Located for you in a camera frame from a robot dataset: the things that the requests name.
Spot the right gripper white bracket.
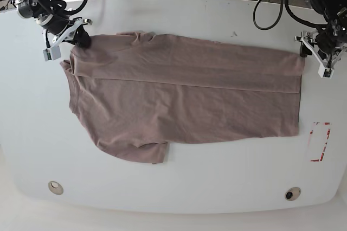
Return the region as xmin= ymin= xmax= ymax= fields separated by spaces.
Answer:
xmin=35 ymin=14 xmax=92 ymax=49

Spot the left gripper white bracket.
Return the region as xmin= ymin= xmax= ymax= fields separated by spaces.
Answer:
xmin=294 ymin=28 xmax=346 ymax=71

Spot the mauve pink T-shirt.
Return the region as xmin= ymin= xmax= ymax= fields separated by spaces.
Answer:
xmin=61 ymin=32 xmax=305 ymax=164

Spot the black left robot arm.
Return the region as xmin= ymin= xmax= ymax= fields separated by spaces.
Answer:
xmin=284 ymin=0 xmax=346 ymax=78

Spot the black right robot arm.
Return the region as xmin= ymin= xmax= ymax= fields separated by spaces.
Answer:
xmin=15 ymin=0 xmax=92 ymax=51

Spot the red tape rectangle marking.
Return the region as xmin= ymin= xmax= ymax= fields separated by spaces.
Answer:
xmin=307 ymin=122 xmax=332 ymax=162

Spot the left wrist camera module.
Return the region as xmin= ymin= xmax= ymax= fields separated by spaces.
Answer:
xmin=318 ymin=65 xmax=334 ymax=79

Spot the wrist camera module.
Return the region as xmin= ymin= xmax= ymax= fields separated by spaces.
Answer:
xmin=43 ymin=46 xmax=61 ymax=61
xmin=318 ymin=65 xmax=334 ymax=79

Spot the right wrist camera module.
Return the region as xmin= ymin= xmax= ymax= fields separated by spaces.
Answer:
xmin=43 ymin=46 xmax=61 ymax=61

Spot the right table cable grommet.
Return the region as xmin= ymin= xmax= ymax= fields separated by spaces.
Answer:
xmin=285 ymin=187 xmax=301 ymax=201

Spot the table cable grommet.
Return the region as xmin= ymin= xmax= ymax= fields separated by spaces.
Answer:
xmin=48 ymin=181 xmax=63 ymax=195
xmin=285 ymin=187 xmax=301 ymax=201

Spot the left table cable grommet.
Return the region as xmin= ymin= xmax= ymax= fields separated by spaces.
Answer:
xmin=48 ymin=181 xmax=63 ymax=195

